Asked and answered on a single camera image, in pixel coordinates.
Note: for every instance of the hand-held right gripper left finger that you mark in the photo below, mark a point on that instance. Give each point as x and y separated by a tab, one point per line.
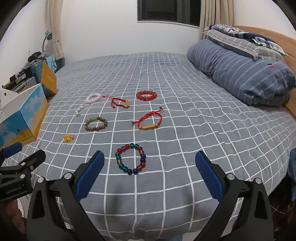
90	176

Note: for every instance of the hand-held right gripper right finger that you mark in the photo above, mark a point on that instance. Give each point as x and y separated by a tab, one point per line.
208	173

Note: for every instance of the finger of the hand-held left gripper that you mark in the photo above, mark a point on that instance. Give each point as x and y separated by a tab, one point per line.
12	148
30	160

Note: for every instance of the blue yellow cardboard box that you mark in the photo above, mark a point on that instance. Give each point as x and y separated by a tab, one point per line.
25	115

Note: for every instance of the person's left hand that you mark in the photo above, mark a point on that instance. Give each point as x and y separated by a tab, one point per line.
13	213

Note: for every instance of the grey suitcase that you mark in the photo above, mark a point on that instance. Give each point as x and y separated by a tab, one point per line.
25	83

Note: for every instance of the dark clutter pile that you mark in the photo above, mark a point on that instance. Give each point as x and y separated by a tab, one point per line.
19	75

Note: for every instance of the white orange cardboard box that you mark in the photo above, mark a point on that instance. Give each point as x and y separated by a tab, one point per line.
49	80

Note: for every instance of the blue cloth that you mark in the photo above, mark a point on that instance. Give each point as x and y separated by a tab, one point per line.
292	162

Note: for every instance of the teal cloth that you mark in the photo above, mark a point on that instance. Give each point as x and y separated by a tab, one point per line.
50	61

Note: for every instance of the dark grey bag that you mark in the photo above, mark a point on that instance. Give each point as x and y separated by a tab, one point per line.
34	55

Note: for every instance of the blue striped pillow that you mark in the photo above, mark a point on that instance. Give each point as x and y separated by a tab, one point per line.
231	69

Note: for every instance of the teal desk lamp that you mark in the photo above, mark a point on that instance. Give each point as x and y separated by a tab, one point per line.
48	35

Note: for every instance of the beige curtain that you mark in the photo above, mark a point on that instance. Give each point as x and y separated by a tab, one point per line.
55	23
212	14

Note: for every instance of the folded plaid blanket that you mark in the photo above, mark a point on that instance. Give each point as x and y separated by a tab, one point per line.
233	41

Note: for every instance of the dark window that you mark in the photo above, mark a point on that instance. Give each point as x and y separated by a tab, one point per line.
161	9

